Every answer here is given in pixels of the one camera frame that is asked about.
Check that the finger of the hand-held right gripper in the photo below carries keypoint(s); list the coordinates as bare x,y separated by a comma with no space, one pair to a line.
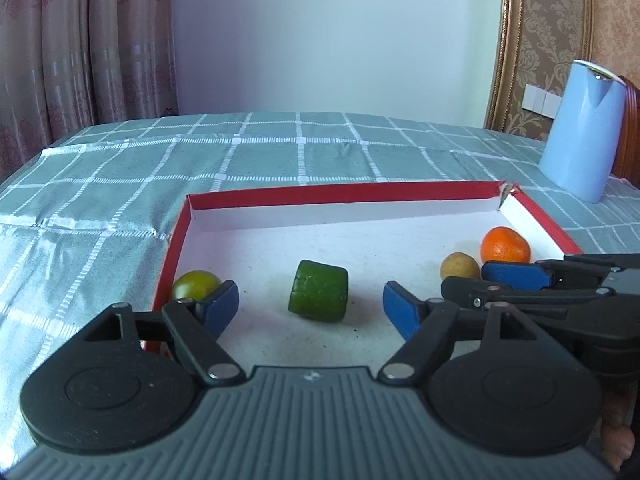
480,290
515,275

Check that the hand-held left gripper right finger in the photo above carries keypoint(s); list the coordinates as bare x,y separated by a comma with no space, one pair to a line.
402,310

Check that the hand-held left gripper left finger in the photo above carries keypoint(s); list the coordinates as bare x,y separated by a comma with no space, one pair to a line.
220,305

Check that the orange tangerine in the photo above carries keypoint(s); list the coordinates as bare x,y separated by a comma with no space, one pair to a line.
505,245

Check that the brown longan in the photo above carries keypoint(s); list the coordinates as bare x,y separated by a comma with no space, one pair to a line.
459,266

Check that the large green tomato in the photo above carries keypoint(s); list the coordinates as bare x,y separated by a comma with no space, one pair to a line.
192,284

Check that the red cardboard box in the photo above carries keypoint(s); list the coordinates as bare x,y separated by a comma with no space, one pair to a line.
375,240

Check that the green cucumber piece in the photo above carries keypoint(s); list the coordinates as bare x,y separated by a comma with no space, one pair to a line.
318,290

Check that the person's right hand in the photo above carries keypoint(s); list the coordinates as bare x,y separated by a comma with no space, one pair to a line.
617,432

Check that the light blue kettle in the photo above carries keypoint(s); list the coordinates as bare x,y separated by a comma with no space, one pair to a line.
582,130

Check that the wooden chair back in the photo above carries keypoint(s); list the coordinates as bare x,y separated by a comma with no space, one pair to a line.
629,130

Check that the pink patterned curtain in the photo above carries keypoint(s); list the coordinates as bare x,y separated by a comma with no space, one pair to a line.
85,50

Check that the white wall switch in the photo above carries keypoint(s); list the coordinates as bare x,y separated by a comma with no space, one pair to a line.
542,101

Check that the gold ornate frame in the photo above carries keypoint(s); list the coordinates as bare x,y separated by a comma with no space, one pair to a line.
505,60

